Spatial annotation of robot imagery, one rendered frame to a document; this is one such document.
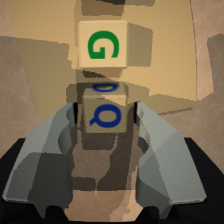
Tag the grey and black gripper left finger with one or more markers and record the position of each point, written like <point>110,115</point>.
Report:
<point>34,172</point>

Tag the tan block with blue letters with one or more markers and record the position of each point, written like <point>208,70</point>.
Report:
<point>105,107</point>

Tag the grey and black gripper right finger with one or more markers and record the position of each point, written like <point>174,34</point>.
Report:
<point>175,174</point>

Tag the beige letter block with green g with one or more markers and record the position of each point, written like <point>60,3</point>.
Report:
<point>103,44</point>

